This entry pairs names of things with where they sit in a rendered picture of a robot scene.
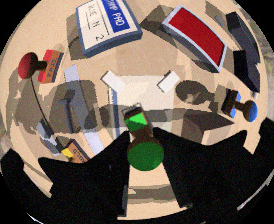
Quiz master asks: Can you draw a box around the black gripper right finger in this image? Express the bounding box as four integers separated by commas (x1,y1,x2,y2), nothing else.
153,127,247,209

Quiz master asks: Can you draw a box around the red ink pad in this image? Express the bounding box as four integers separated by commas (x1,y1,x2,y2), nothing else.
158,4,227,73

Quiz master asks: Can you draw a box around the rubber stamp with dark red handle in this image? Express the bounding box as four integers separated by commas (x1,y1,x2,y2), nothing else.
17,49,64,84

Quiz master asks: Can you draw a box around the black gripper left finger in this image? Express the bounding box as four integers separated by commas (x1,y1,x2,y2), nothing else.
37,131,132,217

